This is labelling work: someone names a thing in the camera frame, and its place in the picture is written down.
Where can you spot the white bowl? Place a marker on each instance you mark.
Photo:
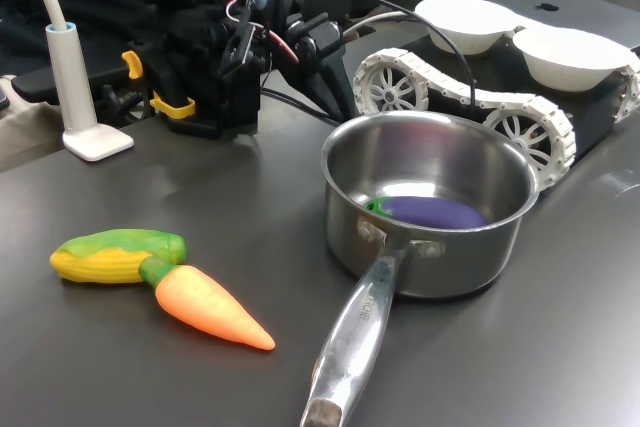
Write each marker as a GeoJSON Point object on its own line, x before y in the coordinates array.
{"type": "Point", "coordinates": [465, 22]}
{"type": "Point", "coordinates": [570, 62]}

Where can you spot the black chair armrest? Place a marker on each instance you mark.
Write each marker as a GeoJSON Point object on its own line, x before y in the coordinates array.
{"type": "Point", "coordinates": [50, 84]}

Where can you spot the purple toy aubergine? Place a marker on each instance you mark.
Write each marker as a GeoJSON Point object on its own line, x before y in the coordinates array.
{"type": "Point", "coordinates": [435, 212]}

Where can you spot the orange toy carrot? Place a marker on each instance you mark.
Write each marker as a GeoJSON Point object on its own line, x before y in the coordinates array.
{"type": "Point", "coordinates": [205, 304]}

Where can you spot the white post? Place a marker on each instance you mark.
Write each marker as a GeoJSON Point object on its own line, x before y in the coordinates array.
{"type": "Point", "coordinates": [75, 87]}

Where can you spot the black and yellow clamp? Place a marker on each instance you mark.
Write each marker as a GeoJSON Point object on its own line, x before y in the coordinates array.
{"type": "Point", "coordinates": [160, 77]}

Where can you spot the tracked vehicle with white tracks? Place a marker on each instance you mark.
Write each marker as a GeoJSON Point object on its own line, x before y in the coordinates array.
{"type": "Point", "coordinates": [505, 103]}

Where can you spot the yellow green toy corn cob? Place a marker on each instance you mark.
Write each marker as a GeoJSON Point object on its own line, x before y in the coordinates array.
{"type": "Point", "coordinates": [100, 262]}

